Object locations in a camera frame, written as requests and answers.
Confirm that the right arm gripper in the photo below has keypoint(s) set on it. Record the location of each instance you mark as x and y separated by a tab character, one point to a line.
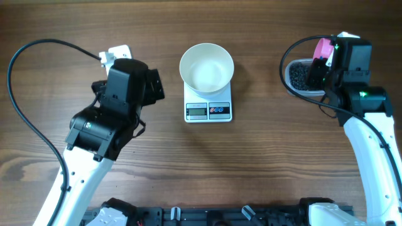
316	75

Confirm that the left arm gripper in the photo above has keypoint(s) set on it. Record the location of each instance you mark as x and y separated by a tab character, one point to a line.
155	86

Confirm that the pink scoop blue handle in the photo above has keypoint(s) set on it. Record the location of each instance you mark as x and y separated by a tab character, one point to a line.
324	49

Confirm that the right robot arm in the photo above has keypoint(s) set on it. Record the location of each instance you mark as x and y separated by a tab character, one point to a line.
366	115

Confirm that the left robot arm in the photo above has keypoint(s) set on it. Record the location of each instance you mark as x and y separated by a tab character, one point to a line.
96	137

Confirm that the white round bowl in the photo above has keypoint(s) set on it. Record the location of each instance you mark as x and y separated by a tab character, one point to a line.
206	68

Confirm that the white digital kitchen scale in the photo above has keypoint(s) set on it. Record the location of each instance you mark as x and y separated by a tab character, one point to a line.
210	108

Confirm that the clear plastic bean container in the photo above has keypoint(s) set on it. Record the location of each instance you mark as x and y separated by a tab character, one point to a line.
306	61

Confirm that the black beans pile in container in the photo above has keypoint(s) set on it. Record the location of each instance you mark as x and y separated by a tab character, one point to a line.
298	75

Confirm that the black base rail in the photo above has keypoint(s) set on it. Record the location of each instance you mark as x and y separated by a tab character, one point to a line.
176	216

